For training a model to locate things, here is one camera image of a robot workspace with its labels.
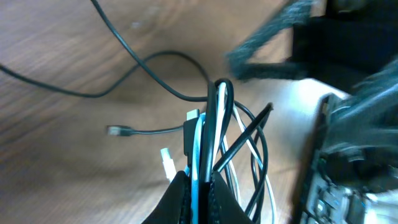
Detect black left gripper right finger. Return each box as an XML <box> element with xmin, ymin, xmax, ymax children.
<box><xmin>208</xmin><ymin>172</ymin><xmax>254</xmax><ymax>224</ymax></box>

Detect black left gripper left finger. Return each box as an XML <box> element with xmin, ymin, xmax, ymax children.
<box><xmin>142</xmin><ymin>171</ymin><xmax>191</xmax><ymax>224</ymax></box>

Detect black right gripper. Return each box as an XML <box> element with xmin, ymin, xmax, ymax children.
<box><xmin>228</xmin><ymin>0</ymin><xmax>397</xmax><ymax>93</ymax></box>

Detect white usb cable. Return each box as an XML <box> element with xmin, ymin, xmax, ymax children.
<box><xmin>160</xmin><ymin>82</ymin><xmax>278</xmax><ymax>224</ymax></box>

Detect black usb cable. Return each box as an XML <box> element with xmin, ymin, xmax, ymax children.
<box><xmin>0</xmin><ymin>0</ymin><xmax>274</xmax><ymax>224</ymax></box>

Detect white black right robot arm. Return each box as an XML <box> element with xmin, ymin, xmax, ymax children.
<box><xmin>228</xmin><ymin>0</ymin><xmax>397</xmax><ymax>223</ymax></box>

